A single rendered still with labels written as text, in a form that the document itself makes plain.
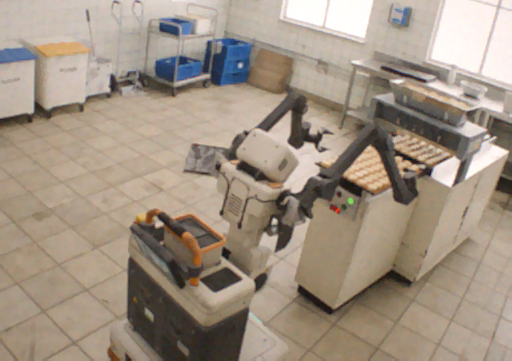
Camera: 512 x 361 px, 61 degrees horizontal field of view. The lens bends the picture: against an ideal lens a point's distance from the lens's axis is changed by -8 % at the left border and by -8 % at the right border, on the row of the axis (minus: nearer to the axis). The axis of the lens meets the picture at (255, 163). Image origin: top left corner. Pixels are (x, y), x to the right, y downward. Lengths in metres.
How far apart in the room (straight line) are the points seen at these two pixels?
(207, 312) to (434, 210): 1.85
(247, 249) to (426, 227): 1.51
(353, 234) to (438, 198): 0.72
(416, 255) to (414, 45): 3.63
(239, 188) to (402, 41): 4.79
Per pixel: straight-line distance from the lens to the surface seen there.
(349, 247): 2.66
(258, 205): 1.82
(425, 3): 6.30
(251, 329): 2.37
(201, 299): 1.70
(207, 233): 1.84
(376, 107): 3.19
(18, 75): 4.94
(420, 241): 3.24
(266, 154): 1.84
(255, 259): 2.02
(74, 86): 5.33
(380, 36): 6.50
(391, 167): 2.18
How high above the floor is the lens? 1.94
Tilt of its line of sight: 25 degrees down
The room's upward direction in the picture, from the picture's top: 10 degrees clockwise
